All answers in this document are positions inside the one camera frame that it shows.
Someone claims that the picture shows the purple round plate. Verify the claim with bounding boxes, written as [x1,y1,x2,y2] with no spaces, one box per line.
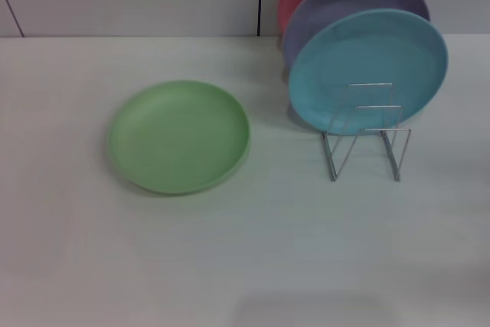
[282,0,431,72]

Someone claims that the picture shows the green round plate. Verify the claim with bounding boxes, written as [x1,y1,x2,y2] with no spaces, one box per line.
[108,80,253,197]

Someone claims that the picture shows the light blue round plate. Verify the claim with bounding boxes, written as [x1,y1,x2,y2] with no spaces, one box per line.
[288,8,449,136]

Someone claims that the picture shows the chrome wire plate rack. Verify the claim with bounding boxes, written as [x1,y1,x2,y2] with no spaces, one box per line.
[321,82,413,183]

